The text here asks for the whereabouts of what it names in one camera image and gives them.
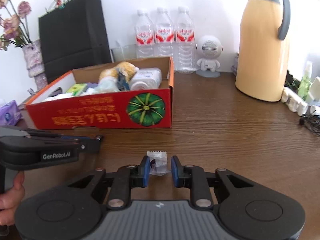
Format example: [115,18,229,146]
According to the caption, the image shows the greenish plastic bag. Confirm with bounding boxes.
[95,76,120,93]

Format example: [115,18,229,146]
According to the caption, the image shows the blue patterned cloth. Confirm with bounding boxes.
[117,70,130,91]

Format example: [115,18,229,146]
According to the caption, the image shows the black earphones tangle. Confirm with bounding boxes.
[299,110,320,137]

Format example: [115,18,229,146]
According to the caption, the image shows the green tissue pack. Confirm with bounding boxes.
[66,83,87,96]

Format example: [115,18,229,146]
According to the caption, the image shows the black paper shopping bag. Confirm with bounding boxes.
[39,0,112,83]

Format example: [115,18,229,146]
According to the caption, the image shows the white astronaut speaker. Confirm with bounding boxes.
[196,35,223,78]

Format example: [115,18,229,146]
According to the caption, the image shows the left water bottle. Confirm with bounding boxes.
[135,10,154,58]

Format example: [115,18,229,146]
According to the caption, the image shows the clear plastic candy wrapper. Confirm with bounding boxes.
[147,151,169,176]

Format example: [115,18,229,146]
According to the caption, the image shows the glass cup with straw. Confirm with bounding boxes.
[111,40,137,62]

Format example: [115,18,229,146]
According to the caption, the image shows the yellow white plush toy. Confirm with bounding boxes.
[99,61,139,82]

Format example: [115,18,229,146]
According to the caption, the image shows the red cardboard pumpkin box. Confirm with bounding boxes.
[25,57,174,129]

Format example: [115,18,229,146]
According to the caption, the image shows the cotton swab plastic box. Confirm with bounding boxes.
[129,68,162,90]

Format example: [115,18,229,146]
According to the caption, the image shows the purple tissue pack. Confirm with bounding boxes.
[0,100,22,126]

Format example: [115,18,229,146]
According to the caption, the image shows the yellow thermos jug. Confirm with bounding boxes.
[235,0,291,102]

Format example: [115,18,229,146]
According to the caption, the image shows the green spray bottle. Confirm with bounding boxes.
[298,61,313,100]

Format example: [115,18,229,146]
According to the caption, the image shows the white charger adapters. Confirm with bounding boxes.
[306,76,320,105]

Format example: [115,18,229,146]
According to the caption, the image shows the person's left hand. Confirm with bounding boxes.
[0,171,25,226]

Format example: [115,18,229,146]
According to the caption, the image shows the middle water bottle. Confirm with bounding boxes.
[155,8,175,57]

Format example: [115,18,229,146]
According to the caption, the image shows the dried pink rose bouquet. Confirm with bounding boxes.
[1,0,32,51]

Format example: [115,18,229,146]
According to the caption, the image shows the water bottle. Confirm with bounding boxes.
[155,8,175,57]
[135,10,154,58]
[174,7,195,74]

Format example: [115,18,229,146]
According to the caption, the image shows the right water bottle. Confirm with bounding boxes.
[174,7,195,74]

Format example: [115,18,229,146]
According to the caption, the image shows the purple ceramic vase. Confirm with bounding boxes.
[22,40,48,90]

